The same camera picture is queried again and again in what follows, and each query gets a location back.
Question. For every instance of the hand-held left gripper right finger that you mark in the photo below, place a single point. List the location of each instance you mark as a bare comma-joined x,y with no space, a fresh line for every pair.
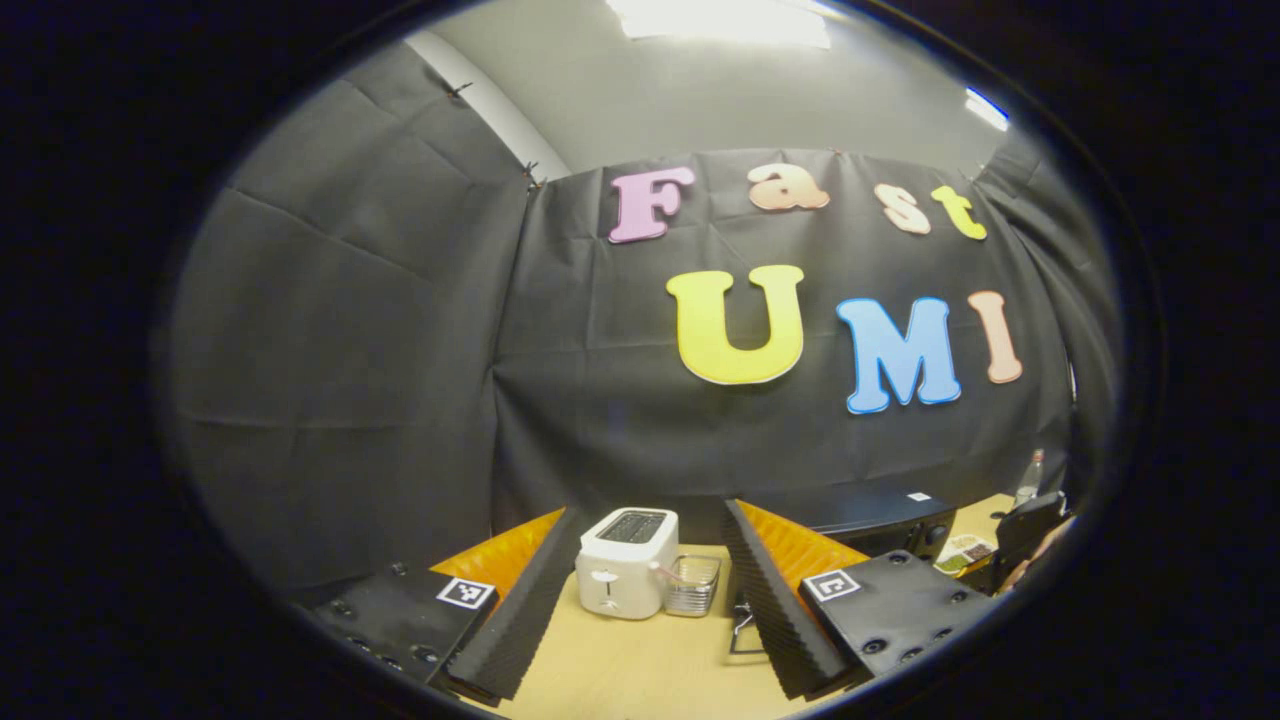
775,620

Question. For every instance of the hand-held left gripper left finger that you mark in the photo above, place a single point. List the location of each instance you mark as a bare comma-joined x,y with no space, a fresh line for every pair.
530,610

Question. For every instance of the black electric oven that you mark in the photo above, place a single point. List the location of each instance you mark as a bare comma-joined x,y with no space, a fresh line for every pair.
860,515

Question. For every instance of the water bottle with red label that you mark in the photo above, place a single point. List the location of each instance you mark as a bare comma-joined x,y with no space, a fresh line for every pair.
1030,480

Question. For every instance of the white divided bean dish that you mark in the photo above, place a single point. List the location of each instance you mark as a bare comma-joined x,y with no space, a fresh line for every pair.
965,550

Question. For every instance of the clear glass container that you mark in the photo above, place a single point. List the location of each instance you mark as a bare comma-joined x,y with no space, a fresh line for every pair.
693,590

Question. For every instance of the white toaster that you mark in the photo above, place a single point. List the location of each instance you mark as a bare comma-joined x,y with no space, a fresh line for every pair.
625,570

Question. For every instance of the black backdrop cloth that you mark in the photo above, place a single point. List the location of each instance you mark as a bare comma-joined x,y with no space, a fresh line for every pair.
340,350

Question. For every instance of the small ceiling light panel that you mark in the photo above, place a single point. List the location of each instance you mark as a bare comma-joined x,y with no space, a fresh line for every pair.
987,108

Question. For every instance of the large ceiling light panel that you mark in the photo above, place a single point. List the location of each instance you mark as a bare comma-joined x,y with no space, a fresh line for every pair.
720,20

